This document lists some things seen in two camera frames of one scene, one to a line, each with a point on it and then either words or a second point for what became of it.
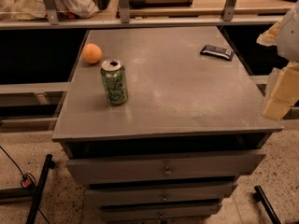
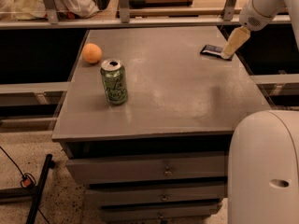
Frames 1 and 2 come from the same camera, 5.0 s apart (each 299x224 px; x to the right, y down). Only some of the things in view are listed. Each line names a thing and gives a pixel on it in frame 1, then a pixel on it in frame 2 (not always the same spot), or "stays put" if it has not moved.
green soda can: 115,81 stays put
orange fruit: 92,53 stays put
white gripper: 290,36 → 250,17
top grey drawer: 165,167 stays put
